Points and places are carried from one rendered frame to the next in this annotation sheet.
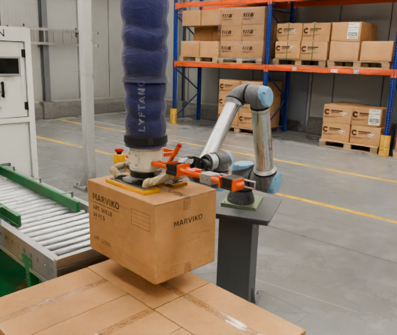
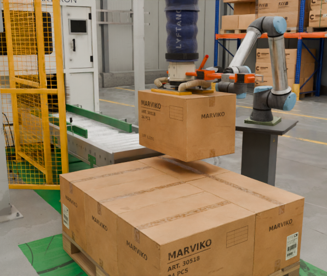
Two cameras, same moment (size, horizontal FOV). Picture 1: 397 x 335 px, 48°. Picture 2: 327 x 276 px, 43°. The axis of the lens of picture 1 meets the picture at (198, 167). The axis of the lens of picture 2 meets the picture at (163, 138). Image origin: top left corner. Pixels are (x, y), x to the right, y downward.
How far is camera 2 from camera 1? 65 cm
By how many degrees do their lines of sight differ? 11
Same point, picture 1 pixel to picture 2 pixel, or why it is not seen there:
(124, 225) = (164, 120)
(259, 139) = (275, 62)
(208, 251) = (229, 144)
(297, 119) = not seen: outside the picture
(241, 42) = (276, 13)
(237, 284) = not seen: hidden behind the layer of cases
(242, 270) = (262, 177)
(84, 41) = (137, 9)
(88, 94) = (139, 53)
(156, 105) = (189, 27)
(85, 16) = not seen: outside the picture
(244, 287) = not seen: hidden behind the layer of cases
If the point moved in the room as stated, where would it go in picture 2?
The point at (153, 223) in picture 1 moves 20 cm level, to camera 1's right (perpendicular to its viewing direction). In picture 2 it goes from (185, 113) to (218, 114)
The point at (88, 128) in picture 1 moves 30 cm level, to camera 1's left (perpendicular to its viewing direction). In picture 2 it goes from (139, 81) to (121, 81)
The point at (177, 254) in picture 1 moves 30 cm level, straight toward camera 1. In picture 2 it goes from (204, 141) to (201, 154)
